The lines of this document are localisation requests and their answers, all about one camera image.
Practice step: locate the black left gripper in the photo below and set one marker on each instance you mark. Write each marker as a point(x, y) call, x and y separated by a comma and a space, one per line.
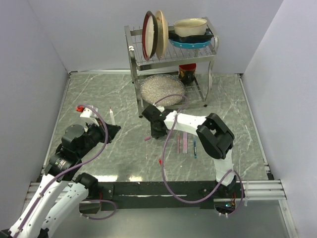
point(112, 131)

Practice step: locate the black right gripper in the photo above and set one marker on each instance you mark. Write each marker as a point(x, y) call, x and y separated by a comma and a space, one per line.
point(155, 134)

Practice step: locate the white pen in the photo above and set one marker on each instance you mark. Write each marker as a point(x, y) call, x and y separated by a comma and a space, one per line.
point(112, 116)

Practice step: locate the red purple pen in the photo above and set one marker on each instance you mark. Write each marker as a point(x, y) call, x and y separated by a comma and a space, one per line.
point(178, 144)

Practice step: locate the purple highlighter pen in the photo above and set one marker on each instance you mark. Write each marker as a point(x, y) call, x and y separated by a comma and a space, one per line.
point(185, 143)

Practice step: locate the blue pen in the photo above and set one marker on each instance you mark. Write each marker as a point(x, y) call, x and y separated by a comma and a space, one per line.
point(195, 148)

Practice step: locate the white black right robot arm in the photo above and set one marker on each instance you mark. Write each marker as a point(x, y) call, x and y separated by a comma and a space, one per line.
point(214, 135)

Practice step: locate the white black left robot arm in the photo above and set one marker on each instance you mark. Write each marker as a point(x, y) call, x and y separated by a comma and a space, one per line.
point(55, 198)

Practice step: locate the speckled glass plate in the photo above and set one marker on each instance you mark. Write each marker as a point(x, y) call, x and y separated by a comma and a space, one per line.
point(162, 90)

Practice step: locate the metal two-tier dish rack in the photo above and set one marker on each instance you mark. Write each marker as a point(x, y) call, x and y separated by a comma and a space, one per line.
point(199, 94)

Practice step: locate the black base bar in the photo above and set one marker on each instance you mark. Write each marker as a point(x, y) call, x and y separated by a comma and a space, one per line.
point(150, 195)

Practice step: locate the red black cup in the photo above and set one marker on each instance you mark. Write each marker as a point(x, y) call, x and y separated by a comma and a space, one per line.
point(187, 73)

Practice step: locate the beige plate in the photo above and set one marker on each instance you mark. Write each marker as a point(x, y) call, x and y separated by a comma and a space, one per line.
point(162, 34)

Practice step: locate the blue dotted dish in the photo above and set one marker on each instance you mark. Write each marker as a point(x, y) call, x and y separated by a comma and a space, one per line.
point(189, 45)

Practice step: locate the red rimmed black plate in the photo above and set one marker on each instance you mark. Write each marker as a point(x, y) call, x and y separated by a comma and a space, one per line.
point(149, 36)

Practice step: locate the black square dish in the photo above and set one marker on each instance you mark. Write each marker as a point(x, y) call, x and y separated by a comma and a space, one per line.
point(191, 39)

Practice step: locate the cream ceramic bowl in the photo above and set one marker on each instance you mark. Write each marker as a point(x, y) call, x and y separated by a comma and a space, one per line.
point(190, 27)

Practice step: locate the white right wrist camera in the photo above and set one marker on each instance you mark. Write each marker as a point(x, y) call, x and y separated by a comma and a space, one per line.
point(160, 108)

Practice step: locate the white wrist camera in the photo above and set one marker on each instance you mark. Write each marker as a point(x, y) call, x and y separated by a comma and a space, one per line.
point(87, 116)
point(160, 108)

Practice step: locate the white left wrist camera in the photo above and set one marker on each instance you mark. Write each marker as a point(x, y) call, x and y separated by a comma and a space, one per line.
point(87, 116)

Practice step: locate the aluminium frame rail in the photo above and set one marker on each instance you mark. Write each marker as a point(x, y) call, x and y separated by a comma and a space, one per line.
point(264, 190)

